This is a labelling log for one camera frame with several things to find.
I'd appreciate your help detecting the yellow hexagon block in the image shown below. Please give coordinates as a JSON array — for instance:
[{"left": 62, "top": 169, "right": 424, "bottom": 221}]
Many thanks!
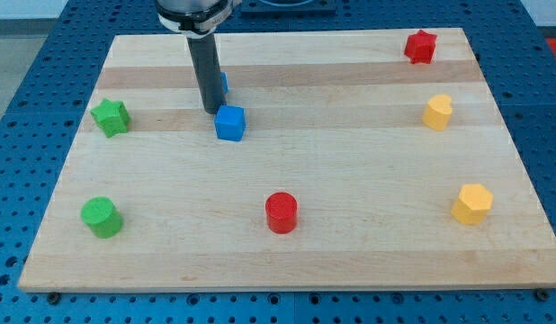
[{"left": 451, "top": 184, "right": 494, "bottom": 225}]

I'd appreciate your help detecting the light wooden board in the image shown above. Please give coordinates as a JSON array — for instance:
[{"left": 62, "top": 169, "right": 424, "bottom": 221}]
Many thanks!
[{"left": 18, "top": 28, "right": 556, "bottom": 293}]

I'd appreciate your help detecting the dark blue base plate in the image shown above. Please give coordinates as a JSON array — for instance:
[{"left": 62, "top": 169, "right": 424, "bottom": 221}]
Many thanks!
[{"left": 240, "top": 0, "right": 337, "bottom": 15}]

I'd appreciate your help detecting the red cylinder block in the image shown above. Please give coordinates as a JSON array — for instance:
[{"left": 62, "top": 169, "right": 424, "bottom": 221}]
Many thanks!
[{"left": 265, "top": 192, "right": 298, "bottom": 234}]

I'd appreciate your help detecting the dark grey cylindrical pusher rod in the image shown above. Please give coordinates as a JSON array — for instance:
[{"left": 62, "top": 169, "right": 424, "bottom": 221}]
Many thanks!
[{"left": 187, "top": 34, "right": 226, "bottom": 114}]

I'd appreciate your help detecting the blue cube block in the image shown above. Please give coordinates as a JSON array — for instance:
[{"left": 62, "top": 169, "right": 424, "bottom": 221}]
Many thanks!
[{"left": 214, "top": 105, "right": 246, "bottom": 141}]

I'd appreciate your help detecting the green cylinder block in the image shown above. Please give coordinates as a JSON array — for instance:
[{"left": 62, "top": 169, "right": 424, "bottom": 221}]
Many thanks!
[{"left": 80, "top": 196, "right": 123, "bottom": 239}]

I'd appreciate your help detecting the green star block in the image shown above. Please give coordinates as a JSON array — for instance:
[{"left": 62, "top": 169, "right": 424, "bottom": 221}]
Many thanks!
[{"left": 90, "top": 98, "right": 130, "bottom": 138}]

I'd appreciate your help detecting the blue block behind rod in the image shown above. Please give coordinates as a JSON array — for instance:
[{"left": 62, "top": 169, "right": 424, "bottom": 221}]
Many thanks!
[{"left": 220, "top": 72, "right": 229, "bottom": 95}]

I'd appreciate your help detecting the red star block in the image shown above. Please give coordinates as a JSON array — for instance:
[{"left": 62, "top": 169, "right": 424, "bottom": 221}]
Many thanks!
[{"left": 404, "top": 30, "right": 438, "bottom": 64}]

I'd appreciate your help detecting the yellow heart block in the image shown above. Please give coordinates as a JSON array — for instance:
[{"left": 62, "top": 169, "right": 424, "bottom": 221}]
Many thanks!
[{"left": 422, "top": 94, "right": 453, "bottom": 131}]

